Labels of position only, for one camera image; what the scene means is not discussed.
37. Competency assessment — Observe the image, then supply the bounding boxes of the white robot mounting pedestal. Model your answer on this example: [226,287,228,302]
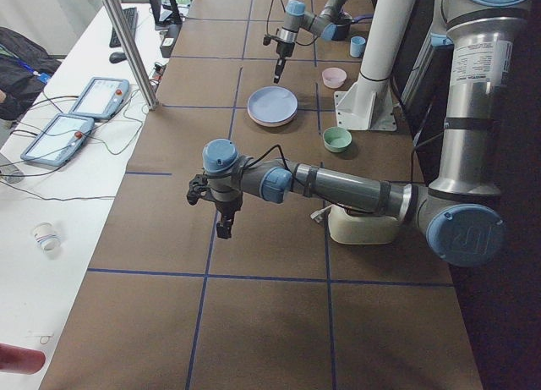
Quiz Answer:
[335,0,416,132]

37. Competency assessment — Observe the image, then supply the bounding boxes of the black computer mouse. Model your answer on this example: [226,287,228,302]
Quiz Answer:
[109,52,127,64]

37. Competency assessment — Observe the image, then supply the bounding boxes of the green bowl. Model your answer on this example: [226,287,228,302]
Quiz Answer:
[322,127,352,153]

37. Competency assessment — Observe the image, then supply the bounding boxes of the pink plate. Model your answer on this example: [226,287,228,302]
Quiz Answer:
[248,111,297,128]

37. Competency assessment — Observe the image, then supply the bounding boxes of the teach pendant tablet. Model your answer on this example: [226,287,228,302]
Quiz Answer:
[69,77,130,122]
[20,113,95,168]

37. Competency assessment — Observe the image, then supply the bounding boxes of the paper cup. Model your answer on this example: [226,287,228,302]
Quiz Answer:
[31,222,60,251]

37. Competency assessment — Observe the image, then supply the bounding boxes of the pink bowl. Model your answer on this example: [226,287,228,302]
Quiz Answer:
[321,67,347,89]

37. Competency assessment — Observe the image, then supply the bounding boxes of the far teach pendant tablet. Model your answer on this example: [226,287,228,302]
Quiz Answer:
[69,77,130,122]

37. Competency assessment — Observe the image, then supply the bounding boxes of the blue plate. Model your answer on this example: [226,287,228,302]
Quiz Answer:
[247,86,298,118]

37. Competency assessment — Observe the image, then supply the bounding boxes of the light blue cup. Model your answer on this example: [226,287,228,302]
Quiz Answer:
[349,36,367,58]

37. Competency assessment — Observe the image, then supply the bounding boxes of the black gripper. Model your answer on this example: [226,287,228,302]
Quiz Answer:
[273,40,295,84]
[215,197,242,239]

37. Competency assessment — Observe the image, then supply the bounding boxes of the red cylinder bottle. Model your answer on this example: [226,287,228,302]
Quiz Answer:
[0,343,46,375]

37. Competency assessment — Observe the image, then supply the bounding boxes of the black keyboard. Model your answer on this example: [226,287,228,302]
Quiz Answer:
[109,7,139,49]

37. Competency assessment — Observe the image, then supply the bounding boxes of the black box with label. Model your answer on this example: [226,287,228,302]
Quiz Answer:
[160,36,177,58]

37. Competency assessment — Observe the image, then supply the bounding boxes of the person in dark jacket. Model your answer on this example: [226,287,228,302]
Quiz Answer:
[1,27,61,121]

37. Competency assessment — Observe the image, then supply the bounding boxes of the aluminium frame post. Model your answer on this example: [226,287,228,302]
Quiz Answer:
[102,0,158,111]

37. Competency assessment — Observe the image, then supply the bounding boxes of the dark blue pot with lid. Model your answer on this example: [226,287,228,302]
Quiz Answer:
[331,13,374,41]

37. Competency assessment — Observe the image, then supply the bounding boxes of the cream toaster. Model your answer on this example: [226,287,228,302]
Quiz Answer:
[328,206,401,245]

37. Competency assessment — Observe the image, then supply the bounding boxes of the near teach pendant tablet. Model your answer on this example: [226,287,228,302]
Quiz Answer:
[20,113,95,168]

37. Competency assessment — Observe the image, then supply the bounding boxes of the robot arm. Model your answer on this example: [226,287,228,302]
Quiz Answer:
[189,0,532,266]
[263,0,358,84]

